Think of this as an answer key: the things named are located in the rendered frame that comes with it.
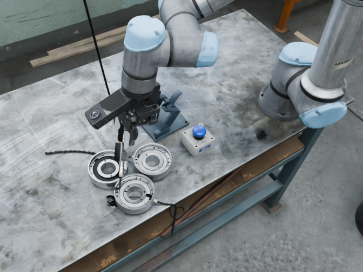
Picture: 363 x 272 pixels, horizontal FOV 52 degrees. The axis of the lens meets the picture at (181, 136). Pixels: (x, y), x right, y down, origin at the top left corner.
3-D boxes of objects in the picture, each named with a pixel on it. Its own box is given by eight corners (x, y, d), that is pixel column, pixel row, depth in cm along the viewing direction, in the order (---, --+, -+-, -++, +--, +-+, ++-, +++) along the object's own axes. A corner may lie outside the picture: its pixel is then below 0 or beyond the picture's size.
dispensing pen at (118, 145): (110, 194, 94) (115, 128, 94) (118, 192, 98) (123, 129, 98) (118, 195, 93) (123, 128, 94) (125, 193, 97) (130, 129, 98)
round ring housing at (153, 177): (175, 157, 106) (176, 149, 103) (163, 188, 100) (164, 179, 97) (141, 147, 108) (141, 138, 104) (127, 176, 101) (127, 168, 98)
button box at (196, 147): (194, 158, 107) (196, 148, 103) (180, 141, 110) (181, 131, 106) (216, 146, 110) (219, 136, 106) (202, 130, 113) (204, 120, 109)
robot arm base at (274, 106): (281, 82, 129) (289, 60, 122) (312, 110, 122) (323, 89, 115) (248, 98, 123) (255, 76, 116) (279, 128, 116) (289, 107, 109)
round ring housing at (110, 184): (81, 177, 100) (79, 169, 97) (107, 151, 106) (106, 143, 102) (111, 198, 97) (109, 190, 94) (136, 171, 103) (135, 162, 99)
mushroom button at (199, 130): (196, 147, 106) (198, 136, 102) (188, 137, 108) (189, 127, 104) (207, 141, 108) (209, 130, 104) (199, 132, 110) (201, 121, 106)
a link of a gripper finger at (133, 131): (137, 148, 91) (139, 121, 85) (132, 150, 90) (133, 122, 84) (128, 136, 93) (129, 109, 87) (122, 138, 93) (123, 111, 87)
